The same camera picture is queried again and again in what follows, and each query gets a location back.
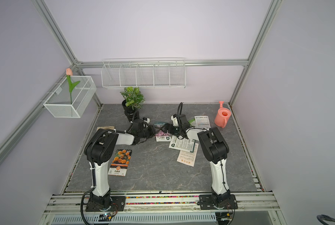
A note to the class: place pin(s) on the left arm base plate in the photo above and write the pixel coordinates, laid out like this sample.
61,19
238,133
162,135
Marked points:
117,203

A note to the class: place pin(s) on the white text seed packet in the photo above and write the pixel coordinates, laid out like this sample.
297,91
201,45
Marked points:
202,122

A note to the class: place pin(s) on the purple flower seed packet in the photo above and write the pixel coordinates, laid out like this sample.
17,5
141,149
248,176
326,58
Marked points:
163,137

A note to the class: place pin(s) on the pink artificial tulip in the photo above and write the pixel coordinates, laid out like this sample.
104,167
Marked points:
72,85

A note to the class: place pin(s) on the white orange-print seed packet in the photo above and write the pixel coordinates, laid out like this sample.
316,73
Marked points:
188,158

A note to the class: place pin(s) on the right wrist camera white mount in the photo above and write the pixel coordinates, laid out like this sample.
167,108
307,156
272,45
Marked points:
175,120

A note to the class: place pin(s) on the beige work glove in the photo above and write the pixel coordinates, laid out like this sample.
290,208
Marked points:
106,128

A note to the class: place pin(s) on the white wire wall shelf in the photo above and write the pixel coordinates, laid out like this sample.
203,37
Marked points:
144,73

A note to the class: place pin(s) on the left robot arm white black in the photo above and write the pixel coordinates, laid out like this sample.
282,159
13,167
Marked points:
101,147

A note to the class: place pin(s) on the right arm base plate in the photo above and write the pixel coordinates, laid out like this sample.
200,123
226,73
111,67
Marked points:
207,201

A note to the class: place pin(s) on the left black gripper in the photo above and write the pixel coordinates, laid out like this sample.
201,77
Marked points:
153,131

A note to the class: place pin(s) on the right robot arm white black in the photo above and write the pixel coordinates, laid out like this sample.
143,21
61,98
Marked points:
215,150

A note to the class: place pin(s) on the sunflower seed packet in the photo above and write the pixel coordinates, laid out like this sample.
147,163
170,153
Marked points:
186,145

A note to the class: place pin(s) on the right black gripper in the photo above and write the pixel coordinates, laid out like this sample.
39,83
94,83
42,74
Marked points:
170,129

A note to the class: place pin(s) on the green seed packet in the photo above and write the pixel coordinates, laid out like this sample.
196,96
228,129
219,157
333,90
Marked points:
192,122

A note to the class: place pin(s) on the white mesh wall basket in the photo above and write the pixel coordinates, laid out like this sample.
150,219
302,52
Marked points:
58,103

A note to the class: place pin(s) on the pink watering can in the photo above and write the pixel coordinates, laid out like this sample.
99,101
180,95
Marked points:
223,115

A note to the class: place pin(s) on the orange marigold seed packet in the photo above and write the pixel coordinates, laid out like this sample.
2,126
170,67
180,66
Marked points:
120,162

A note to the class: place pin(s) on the green potted plant black pot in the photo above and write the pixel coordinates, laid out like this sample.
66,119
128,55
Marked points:
133,101

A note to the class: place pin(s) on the pink chrysanthemum seed packet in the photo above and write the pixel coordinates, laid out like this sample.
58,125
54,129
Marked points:
158,124

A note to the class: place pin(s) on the aluminium front rail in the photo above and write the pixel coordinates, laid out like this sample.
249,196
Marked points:
151,202

